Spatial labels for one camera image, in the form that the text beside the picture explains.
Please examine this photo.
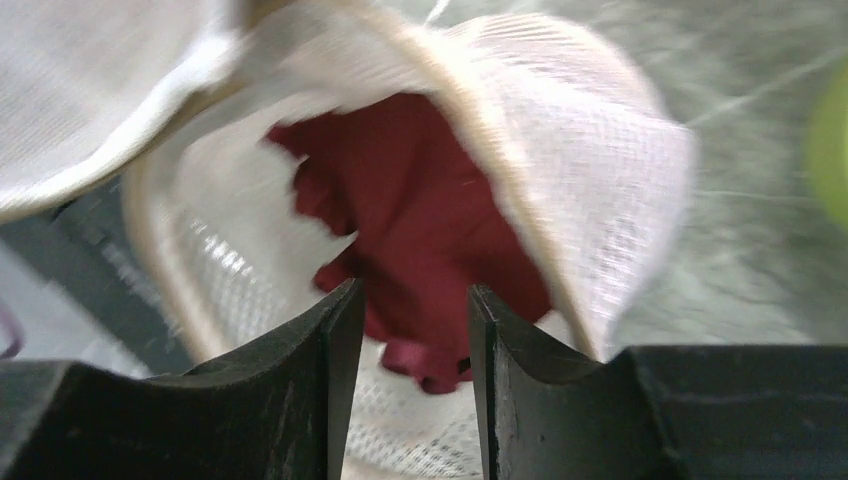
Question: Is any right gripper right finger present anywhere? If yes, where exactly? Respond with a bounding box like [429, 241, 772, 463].
[469, 287, 847, 480]

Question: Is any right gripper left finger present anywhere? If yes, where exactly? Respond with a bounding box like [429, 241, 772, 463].
[1, 281, 365, 479]

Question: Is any dark red bra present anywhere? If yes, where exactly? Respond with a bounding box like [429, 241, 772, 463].
[267, 93, 551, 395]

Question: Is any white mesh laundry bag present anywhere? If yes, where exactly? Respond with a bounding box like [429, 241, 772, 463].
[1, 1, 693, 479]

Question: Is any green plastic basket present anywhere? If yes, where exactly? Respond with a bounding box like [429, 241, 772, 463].
[805, 65, 847, 230]

